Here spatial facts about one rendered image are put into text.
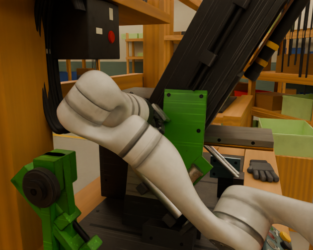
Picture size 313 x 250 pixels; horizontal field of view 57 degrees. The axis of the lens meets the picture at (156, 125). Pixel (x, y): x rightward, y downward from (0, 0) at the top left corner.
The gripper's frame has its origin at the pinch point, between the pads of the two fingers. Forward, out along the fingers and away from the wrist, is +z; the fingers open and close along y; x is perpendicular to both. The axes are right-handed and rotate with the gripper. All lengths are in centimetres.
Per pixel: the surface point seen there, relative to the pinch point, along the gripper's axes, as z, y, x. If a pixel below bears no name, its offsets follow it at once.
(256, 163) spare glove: 58, -28, -9
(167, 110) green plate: 2.9, -0.3, -3.3
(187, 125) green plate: 3.0, -6.6, -4.8
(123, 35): 810, 514, 79
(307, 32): 242, 28, -122
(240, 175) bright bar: 20.7, -25.8, -5.1
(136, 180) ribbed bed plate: 5.0, -8.7, 16.3
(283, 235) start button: 5.8, -41.5, -5.3
